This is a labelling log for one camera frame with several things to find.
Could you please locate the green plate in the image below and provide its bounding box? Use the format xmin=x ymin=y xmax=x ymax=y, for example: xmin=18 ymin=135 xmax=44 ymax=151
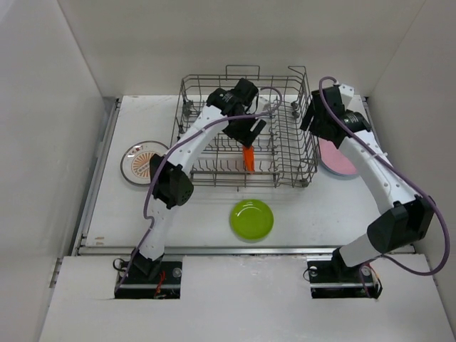
xmin=229 ymin=199 xmax=274 ymax=242

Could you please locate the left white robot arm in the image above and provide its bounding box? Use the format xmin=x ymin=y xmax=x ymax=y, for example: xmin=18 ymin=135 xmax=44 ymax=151
xmin=127 ymin=78 xmax=266 ymax=283

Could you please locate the orange plate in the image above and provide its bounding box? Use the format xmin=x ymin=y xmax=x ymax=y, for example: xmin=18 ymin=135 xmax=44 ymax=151
xmin=242 ymin=146 xmax=255 ymax=173

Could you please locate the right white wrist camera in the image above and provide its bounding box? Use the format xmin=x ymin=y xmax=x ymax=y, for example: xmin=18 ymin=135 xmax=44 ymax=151
xmin=335 ymin=83 xmax=355 ymax=107

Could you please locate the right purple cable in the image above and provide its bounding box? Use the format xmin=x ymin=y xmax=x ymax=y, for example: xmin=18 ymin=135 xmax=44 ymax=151
xmin=318 ymin=76 xmax=452 ymax=299

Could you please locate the grey wire dish rack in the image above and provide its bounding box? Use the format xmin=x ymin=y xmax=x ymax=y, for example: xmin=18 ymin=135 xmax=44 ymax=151
xmin=170 ymin=65 xmax=319 ymax=188

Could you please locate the blue plate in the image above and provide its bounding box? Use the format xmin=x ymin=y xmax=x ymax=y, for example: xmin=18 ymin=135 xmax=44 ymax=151
xmin=321 ymin=164 xmax=359 ymax=180

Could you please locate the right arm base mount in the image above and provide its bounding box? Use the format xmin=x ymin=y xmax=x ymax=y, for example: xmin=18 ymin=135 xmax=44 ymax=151
xmin=303 ymin=258 xmax=383 ymax=300

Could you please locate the purple cable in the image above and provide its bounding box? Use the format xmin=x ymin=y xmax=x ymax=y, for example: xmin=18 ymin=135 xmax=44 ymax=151
xmin=318 ymin=76 xmax=452 ymax=299
xmin=115 ymin=87 xmax=284 ymax=296

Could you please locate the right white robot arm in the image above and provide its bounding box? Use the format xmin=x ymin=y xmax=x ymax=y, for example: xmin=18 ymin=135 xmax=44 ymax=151
xmin=301 ymin=86 xmax=434 ymax=281

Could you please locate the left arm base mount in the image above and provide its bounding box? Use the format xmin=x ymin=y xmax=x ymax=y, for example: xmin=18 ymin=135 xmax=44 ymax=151
xmin=113 ymin=256 xmax=183 ymax=300

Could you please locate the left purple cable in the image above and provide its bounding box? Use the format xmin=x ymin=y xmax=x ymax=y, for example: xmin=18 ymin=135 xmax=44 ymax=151
xmin=115 ymin=87 xmax=284 ymax=296

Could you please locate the pink plate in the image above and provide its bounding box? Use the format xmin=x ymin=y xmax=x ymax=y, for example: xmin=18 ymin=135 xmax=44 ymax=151
xmin=318 ymin=138 xmax=358 ymax=174

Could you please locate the front aluminium rail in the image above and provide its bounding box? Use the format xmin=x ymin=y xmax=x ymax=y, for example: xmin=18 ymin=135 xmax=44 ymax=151
xmin=76 ymin=246 xmax=336 ymax=256

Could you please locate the white plate floral pattern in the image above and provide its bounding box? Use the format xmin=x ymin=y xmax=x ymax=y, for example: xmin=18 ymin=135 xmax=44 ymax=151
xmin=120 ymin=140 xmax=168 ymax=186

